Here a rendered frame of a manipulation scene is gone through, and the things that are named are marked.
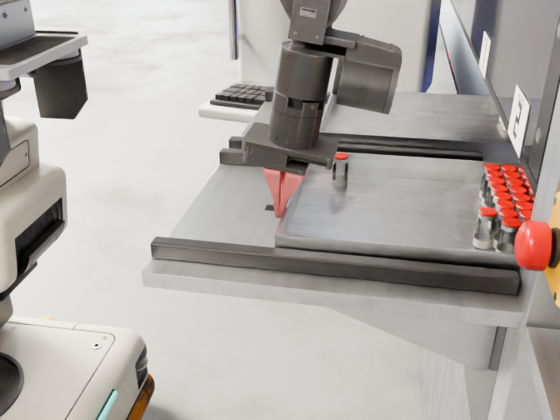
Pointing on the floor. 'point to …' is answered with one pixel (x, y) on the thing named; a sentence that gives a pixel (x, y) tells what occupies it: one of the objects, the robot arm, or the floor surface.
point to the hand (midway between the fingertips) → (280, 210)
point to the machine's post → (530, 303)
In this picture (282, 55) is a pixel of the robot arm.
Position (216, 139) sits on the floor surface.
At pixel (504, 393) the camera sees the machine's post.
